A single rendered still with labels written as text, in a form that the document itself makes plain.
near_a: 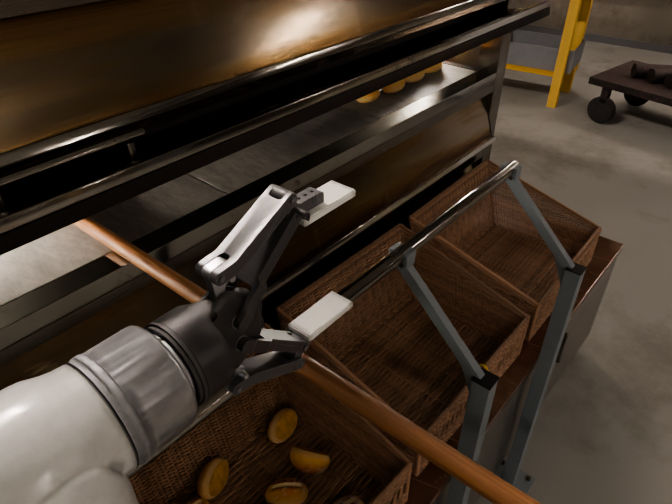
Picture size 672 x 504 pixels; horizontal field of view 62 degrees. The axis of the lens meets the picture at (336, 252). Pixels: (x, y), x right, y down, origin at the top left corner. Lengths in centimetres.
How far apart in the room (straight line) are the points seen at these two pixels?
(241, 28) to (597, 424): 197
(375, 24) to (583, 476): 170
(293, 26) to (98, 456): 99
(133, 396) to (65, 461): 5
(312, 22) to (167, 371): 97
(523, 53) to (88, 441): 517
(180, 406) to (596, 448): 210
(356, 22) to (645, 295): 228
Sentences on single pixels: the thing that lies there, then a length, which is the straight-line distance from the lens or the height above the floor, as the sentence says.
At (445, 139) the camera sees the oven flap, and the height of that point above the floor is 103.
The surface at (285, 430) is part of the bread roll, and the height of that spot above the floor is 63.
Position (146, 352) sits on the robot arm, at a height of 153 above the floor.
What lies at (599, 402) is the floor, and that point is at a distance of 257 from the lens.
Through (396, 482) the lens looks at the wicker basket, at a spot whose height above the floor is 72.
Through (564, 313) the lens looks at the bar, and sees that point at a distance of 160.
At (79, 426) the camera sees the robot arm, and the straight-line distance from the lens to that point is 39.
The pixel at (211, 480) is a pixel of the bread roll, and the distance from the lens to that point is 140.
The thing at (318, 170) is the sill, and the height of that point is 116.
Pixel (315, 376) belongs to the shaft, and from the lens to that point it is 81.
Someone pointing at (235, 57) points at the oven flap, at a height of 150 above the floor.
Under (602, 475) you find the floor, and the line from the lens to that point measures 234.
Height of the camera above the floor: 181
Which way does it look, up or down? 36 degrees down
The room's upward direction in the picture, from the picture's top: straight up
